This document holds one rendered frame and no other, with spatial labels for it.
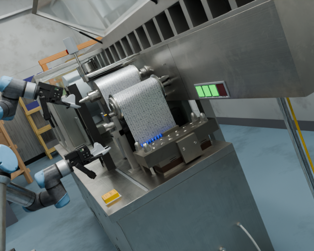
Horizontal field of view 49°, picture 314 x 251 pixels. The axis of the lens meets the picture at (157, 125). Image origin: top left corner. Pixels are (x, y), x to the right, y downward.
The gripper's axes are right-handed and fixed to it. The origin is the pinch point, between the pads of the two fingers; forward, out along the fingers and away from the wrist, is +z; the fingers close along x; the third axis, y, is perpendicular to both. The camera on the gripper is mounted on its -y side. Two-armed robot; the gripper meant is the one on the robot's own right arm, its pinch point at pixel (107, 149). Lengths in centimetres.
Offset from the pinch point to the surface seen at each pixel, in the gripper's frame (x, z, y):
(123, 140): 7.7, 10.5, -1.1
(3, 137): 541, -80, -7
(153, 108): -0.3, 29.9, 8.0
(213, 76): -39, 46, 15
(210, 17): -51, 47, 38
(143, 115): -0.3, 23.5, 6.9
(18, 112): 762, -40, 22
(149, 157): -20.0, 12.0, -7.6
